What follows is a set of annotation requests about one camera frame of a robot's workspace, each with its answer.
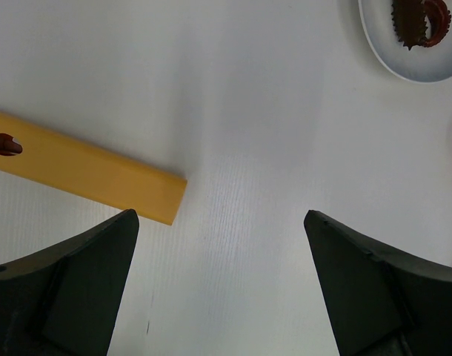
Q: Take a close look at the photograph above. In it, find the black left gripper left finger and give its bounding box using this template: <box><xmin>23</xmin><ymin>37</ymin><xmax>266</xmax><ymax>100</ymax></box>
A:
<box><xmin>0</xmin><ymin>209</ymin><xmax>139</xmax><ymax>355</ymax></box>

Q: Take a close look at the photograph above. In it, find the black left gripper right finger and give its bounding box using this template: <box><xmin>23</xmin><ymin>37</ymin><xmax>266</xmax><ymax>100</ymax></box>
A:
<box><xmin>304</xmin><ymin>211</ymin><xmax>452</xmax><ymax>355</ymax></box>

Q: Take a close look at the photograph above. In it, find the dark brown sea cucumber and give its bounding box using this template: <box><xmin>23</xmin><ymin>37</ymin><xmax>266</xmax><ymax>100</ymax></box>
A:
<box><xmin>391</xmin><ymin>0</ymin><xmax>452</xmax><ymax>50</ymax></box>

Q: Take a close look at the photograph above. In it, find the yellow rectangular block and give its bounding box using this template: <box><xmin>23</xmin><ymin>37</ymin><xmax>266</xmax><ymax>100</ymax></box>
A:
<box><xmin>0</xmin><ymin>112</ymin><xmax>187</xmax><ymax>225</ymax></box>

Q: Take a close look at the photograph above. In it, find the white oval plate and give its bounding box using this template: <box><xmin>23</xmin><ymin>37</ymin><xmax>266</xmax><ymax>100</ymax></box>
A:
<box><xmin>358</xmin><ymin>1</ymin><xmax>452</xmax><ymax>83</ymax></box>

